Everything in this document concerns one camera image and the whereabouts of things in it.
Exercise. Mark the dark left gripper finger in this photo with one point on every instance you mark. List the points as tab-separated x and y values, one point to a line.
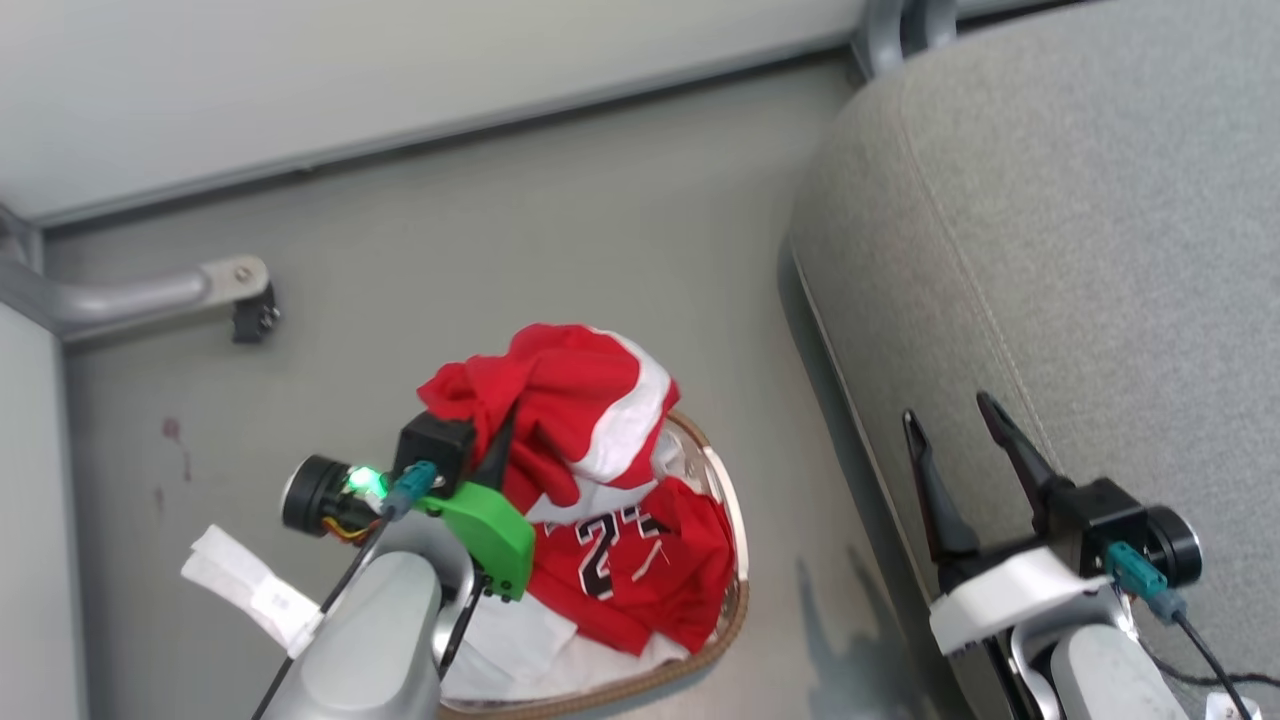
497	455

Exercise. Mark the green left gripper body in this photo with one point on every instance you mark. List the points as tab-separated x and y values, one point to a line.
495	530

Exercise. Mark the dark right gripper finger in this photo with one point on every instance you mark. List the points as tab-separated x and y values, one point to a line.
1020	455
935	500

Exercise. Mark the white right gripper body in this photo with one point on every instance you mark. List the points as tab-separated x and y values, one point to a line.
1020	590

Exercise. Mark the red basketball jersey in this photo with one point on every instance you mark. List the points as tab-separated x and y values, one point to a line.
570	390

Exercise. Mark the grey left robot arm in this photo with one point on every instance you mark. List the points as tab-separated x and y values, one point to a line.
370	640

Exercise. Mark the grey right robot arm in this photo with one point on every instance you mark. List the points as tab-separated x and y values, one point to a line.
1110	680

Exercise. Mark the white basket liner cloth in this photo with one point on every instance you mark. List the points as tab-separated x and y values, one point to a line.
510	645

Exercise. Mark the white basket brown rim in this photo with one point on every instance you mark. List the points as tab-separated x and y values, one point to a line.
738	590

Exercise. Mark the grey fabric sofa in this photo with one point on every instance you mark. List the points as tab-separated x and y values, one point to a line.
1100	250

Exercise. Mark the white paper label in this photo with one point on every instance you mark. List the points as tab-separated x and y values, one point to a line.
250	590

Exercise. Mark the black caster wheel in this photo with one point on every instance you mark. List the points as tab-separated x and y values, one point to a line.
252	320

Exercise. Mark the grey metal partition foot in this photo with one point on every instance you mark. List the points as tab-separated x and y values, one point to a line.
120	297

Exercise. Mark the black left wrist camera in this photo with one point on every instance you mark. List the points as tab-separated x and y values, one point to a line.
435	442

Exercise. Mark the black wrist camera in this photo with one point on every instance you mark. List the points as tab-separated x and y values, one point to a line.
435	442
1100	520

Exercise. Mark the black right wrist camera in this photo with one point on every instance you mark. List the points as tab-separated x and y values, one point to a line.
1100	520

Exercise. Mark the grey partition bottom rail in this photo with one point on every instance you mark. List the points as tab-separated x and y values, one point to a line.
450	130

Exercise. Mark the grey partition post pair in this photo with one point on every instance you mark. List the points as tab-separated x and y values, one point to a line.
882	30

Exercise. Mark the grey partition corner post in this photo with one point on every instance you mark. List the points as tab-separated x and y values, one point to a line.
15	240

